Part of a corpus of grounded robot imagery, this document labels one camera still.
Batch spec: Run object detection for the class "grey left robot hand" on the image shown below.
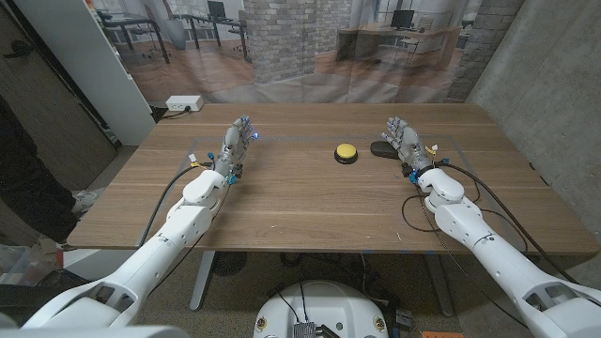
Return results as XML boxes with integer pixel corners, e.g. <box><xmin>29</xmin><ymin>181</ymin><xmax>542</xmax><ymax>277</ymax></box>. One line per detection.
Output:
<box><xmin>213</xmin><ymin>115</ymin><xmax>259</xmax><ymax>185</ymax></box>

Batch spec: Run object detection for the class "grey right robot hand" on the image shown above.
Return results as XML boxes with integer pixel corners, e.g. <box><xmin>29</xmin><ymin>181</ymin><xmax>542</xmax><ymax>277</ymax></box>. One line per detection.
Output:
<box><xmin>381</xmin><ymin>115</ymin><xmax>437</xmax><ymax>177</ymax></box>

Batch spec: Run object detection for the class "thin black USB cable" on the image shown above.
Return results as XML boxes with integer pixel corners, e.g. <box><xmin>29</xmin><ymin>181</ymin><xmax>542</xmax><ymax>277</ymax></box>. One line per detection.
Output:
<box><xmin>401</xmin><ymin>177</ymin><xmax>531</xmax><ymax>257</ymax></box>

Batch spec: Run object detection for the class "black glasses case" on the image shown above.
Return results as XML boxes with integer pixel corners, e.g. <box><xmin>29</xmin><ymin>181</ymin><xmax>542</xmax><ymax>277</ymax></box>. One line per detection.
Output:
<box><xmin>369</xmin><ymin>140</ymin><xmax>401</xmax><ymax>160</ymax></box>

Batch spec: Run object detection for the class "yellow push button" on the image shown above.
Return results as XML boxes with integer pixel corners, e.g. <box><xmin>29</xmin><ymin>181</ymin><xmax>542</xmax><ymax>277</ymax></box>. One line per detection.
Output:
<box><xmin>333</xmin><ymin>143</ymin><xmax>360</xmax><ymax>165</ymax></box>

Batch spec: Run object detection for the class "white power strip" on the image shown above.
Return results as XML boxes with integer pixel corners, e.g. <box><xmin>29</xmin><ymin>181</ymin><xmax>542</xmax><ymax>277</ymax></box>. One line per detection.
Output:
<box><xmin>165</xmin><ymin>95</ymin><xmax>205</xmax><ymax>113</ymax></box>

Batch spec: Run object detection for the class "black round floor object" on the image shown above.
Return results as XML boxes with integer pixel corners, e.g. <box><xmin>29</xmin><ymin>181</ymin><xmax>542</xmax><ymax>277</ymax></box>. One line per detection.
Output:
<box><xmin>211</xmin><ymin>252</ymin><xmax>249</xmax><ymax>277</ymax></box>

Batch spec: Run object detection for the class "printed office backdrop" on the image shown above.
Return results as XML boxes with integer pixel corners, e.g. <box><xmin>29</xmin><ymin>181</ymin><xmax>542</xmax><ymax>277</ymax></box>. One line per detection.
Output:
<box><xmin>86</xmin><ymin>0</ymin><xmax>526</xmax><ymax>105</ymax></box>

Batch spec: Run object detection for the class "white sneaker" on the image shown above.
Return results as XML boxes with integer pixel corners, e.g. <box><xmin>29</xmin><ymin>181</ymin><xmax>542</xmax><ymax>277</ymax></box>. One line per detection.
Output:
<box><xmin>72</xmin><ymin>189</ymin><xmax>107</xmax><ymax>215</ymax></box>

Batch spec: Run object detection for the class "white cabinet panel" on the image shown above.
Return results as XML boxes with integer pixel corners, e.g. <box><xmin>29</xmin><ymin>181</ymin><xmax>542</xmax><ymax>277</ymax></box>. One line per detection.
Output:
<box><xmin>13</xmin><ymin>0</ymin><xmax>157</xmax><ymax>147</ymax></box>

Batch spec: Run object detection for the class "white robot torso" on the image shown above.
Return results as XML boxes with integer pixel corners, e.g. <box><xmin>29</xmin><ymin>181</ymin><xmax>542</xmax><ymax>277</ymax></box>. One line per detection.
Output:
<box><xmin>253</xmin><ymin>280</ymin><xmax>390</xmax><ymax>338</ymax></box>

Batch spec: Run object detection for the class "dark wooden door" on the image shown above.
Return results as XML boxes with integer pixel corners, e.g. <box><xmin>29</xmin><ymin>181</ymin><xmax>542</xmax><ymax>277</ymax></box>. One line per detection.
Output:
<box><xmin>0</xmin><ymin>0</ymin><xmax>119</xmax><ymax>192</ymax></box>

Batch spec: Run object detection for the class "person in dark clothes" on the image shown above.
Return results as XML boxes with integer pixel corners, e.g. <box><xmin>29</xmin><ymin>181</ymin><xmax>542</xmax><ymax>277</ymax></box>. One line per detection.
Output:
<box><xmin>0</xmin><ymin>96</ymin><xmax>80</xmax><ymax>243</ymax></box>

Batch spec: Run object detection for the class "clear plastic bin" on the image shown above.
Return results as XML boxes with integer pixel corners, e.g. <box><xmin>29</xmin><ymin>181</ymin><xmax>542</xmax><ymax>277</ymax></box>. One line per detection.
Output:
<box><xmin>0</xmin><ymin>243</ymin><xmax>63</xmax><ymax>286</ymax></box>

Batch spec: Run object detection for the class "black bag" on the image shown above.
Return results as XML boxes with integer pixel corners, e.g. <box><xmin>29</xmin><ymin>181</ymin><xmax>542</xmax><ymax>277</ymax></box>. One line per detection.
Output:
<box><xmin>0</xmin><ymin>268</ymin><xmax>91</xmax><ymax>326</ymax></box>

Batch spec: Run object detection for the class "black power strip cord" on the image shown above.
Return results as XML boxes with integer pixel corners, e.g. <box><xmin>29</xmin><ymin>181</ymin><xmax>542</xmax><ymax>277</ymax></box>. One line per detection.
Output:
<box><xmin>149</xmin><ymin>106</ymin><xmax>193</xmax><ymax>121</ymax></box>

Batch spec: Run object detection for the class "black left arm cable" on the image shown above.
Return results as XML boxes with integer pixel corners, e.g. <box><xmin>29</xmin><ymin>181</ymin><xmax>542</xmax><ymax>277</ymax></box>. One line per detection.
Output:
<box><xmin>137</xmin><ymin>163</ymin><xmax>217</xmax><ymax>248</ymax></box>

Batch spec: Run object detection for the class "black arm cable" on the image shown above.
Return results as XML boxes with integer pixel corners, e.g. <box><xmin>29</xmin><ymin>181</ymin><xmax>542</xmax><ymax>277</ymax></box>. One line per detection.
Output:
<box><xmin>436</xmin><ymin>161</ymin><xmax>579</xmax><ymax>284</ymax></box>
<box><xmin>137</xmin><ymin>163</ymin><xmax>217</xmax><ymax>248</ymax></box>

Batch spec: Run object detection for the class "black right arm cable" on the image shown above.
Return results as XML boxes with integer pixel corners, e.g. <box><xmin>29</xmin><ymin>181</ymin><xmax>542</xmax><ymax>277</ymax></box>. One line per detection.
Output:
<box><xmin>436</xmin><ymin>161</ymin><xmax>579</xmax><ymax>284</ymax></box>

